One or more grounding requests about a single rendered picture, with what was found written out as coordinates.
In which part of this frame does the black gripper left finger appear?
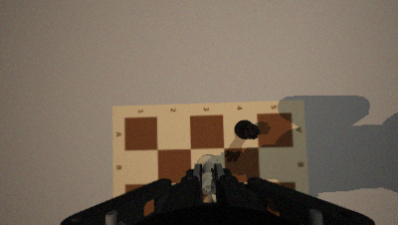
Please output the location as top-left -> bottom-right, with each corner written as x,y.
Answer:
61,164 -> 203,225

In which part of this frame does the brown and cream chessboard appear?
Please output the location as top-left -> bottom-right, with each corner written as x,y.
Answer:
112,100 -> 309,198

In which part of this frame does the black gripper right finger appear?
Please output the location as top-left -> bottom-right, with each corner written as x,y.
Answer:
214,163 -> 375,225

